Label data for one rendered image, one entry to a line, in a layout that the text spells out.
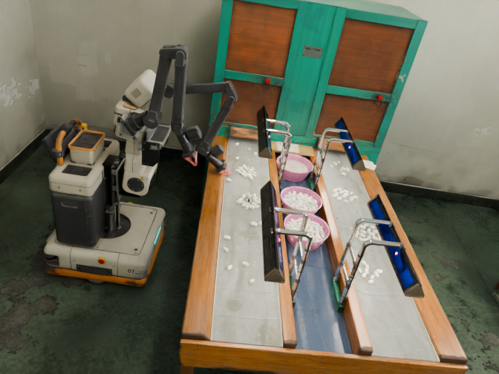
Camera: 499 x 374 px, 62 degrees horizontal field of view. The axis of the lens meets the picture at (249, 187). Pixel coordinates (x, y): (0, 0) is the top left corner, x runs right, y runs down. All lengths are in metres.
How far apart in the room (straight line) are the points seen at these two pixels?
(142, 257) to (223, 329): 1.09
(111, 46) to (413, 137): 2.95
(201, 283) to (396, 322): 0.91
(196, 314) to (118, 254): 1.08
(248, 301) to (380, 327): 0.61
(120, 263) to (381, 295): 1.58
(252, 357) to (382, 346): 0.56
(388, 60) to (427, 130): 1.36
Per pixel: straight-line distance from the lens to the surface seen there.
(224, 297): 1.93
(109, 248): 2.83
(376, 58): 3.12
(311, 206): 2.62
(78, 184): 2.53
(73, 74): 4.30
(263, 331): 1.85
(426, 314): 2.19
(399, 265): 1.86
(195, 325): 1.79
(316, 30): 2.98
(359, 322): 1.99
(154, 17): 3.90
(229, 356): 1.83
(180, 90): 2.12
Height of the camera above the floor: 2.18
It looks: 33 degrees down
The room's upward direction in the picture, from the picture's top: 10 degrees clockwise
